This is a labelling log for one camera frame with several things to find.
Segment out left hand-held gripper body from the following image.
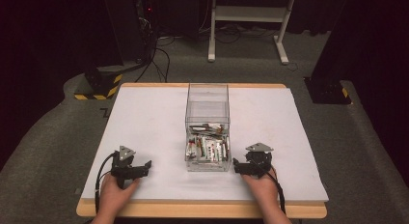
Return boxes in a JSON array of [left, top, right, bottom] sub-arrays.
[[110, 145, 146, 189]]

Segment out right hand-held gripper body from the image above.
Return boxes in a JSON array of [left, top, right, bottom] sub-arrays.
[[244, 142, 275, 179]]

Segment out person's right hand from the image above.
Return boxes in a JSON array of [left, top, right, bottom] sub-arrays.
[[240, 166, 282, 216]]

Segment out person's left hand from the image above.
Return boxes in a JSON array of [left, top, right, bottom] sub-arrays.
[[95, 173, 142, 218]]

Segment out pile of small packets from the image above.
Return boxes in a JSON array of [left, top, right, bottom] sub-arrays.
[[185, 123, 231, 163]]

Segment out white table mat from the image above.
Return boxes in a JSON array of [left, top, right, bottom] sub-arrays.
[[80, 86, 330, 203]]

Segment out clear plastic box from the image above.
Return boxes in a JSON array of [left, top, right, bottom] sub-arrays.
[[184, 82, 232, 173]]

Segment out black yellow striped stand base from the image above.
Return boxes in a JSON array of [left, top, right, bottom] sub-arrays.
[[73, 63, 124, 101]]

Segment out black equipment cabinet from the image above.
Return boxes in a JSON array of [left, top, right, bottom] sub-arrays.
[[101, 0, 157, 65]]

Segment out white metal stand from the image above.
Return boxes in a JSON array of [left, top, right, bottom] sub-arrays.
[[207, 0, 299, 66]]

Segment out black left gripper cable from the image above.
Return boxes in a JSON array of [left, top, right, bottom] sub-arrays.
[[94, 152, 121, 215]]

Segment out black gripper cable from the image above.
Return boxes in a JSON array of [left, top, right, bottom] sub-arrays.
[[94, 152, 121, 215], [249, 157, 287, 216]]

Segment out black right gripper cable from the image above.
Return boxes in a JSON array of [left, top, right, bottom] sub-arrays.
[[249, 157, 287, 216]]

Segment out black floor cables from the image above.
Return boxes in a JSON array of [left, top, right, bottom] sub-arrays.
[[134, 33, 177, 84]]

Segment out tangle of cables under stand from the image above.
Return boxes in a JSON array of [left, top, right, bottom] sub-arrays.
[[198, 22, 279, 44]]

